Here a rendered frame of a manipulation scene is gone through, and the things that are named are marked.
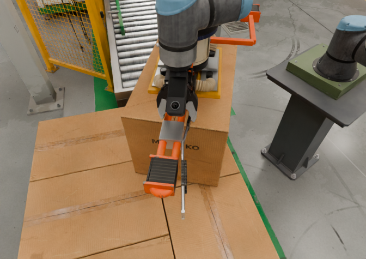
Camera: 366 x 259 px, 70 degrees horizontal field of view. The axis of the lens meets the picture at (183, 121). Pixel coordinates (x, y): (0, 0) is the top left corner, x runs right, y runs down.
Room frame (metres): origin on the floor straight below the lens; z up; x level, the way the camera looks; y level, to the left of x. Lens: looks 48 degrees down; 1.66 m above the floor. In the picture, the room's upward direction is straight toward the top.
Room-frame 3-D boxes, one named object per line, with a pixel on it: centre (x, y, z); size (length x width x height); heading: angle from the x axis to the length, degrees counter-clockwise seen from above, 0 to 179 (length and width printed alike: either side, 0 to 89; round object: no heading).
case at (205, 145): (0.92, -0.02, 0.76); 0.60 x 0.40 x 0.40; 169
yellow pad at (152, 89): (0.95, 0.07, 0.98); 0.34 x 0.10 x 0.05; 173
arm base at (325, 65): (1.14, -0.81, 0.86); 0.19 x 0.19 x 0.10
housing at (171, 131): (0.47, 0.03, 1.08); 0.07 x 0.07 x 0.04; 83
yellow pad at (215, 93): (0.92, -0.12, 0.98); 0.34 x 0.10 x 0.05; 173
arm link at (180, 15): (0.54, 0.01, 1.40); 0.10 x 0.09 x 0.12; 117
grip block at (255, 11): (1.20, -0.32, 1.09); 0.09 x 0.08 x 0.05; 83
